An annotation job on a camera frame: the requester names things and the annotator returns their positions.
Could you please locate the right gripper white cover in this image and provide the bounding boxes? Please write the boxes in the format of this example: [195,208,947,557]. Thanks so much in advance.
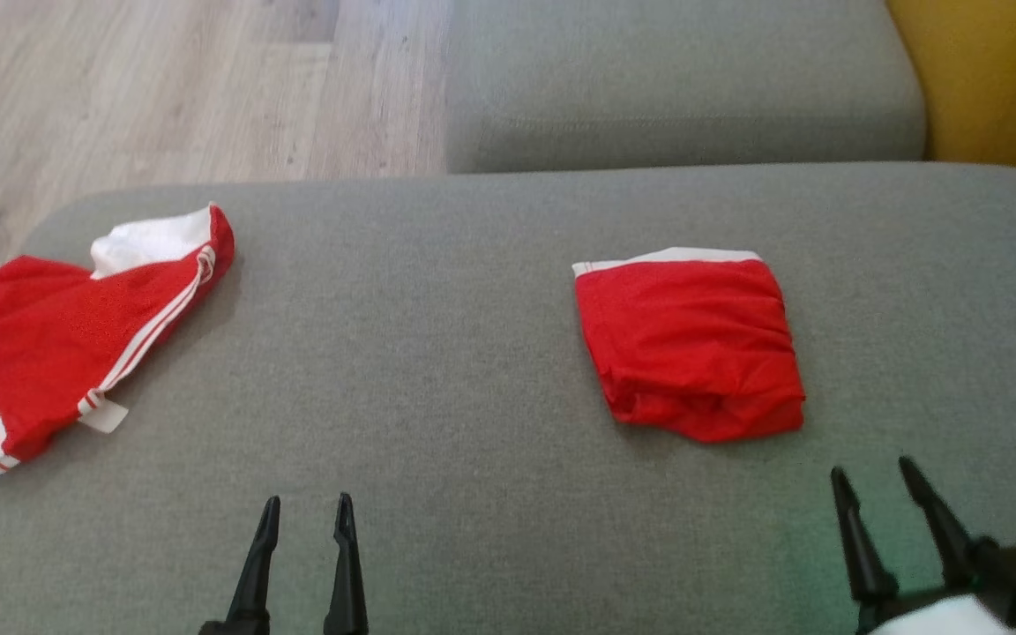
[831,456,1016,635]

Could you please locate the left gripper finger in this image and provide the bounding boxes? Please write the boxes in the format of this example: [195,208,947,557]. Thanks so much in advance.
[325,492,370,635]
[226,496,282,635]

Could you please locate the red shorts white stripe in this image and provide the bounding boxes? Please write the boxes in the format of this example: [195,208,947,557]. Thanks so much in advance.
[572,248,806,444]

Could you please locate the red t-shirt white sleeves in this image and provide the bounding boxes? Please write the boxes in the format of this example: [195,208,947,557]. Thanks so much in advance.
[0,203,236,509]

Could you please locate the large grey sofa seat cushion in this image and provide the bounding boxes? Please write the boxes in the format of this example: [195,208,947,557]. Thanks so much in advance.
[0,161,1016,635]

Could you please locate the small grey sofa cushion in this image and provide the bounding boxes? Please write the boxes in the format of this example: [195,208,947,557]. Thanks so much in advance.
[444,0,927,174]

